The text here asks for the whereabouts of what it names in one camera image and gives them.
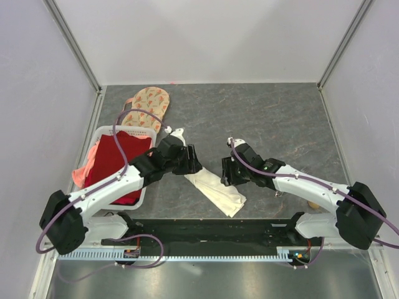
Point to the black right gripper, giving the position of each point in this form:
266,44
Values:
227,165

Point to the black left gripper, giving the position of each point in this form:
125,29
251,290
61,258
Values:
191,164

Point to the white cloth napkin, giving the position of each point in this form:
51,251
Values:
226,198

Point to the green handled wooden spoon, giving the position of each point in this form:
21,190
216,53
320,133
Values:
313,205

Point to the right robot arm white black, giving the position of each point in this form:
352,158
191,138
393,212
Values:
351,212

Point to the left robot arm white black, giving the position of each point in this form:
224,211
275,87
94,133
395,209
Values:
65,216

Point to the white plastic basket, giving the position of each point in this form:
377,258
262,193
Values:
109,130

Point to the floral beige eye mask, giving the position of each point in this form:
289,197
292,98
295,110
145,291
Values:
152,99

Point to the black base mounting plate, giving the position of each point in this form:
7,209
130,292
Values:
268,232

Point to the red cloth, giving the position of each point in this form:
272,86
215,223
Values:
106,159

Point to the pink cloth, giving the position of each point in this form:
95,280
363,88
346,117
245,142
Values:
79,175

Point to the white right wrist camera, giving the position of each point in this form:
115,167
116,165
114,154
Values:
233,142

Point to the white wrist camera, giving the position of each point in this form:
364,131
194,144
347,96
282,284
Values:
178,133
233,142

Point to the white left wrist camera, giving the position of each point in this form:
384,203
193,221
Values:
178,133

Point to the white slotted cable duct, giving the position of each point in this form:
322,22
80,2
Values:
124,255

